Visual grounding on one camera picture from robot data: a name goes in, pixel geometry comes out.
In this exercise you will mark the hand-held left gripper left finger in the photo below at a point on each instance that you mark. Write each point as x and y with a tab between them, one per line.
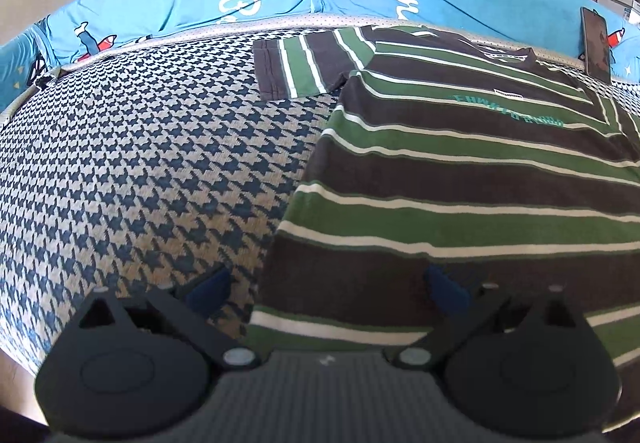
210	285

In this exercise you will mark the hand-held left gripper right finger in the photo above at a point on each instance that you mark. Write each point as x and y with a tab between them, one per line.
445	290

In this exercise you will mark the green brown striped shirt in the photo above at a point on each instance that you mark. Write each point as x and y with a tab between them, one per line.
450	173

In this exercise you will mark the white chest freezer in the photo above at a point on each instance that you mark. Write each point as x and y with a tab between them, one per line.
612	0

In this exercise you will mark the houndstooth sofa seat cushion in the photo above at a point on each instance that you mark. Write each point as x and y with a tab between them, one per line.
150	148

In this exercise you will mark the black smartphone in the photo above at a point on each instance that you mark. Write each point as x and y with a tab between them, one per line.
596	45

